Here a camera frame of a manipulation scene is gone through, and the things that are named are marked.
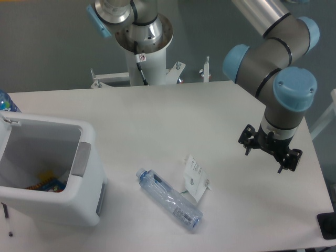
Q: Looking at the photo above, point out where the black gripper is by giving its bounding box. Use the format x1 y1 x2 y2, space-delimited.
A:
238 124 302 173

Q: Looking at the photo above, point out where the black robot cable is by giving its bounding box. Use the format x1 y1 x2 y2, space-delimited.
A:
133 40 150 86

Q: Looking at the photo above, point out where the clear plastic water bottle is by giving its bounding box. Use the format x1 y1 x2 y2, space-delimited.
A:
136 169 203 230

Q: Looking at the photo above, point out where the blue labelled bottle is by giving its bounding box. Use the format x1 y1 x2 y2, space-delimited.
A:
0 90 21 112

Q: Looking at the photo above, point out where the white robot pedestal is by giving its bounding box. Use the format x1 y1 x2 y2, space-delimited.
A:
91 14 186 88

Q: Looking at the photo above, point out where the white metal frame right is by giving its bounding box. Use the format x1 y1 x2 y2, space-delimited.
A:
310 89 335 140

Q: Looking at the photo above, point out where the black pen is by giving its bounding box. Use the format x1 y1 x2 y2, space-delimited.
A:
1 203 13 237

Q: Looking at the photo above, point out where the white table clamp bracket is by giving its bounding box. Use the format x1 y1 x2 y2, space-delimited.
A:
199 56 211 82

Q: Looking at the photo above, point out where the white plastic trash can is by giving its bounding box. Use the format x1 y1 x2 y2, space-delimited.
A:
1 111 108 226

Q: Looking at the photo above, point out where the black device at table edge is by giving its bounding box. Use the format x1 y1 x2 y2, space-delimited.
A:
317 212 335 240

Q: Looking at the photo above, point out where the white paper packet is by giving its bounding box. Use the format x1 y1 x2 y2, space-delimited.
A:
180 154 212 205

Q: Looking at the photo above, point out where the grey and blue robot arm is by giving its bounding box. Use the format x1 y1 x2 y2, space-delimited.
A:
86 1 320 171

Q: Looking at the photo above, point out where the colourful trash in bin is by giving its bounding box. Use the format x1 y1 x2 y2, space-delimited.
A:
25 170 67 193

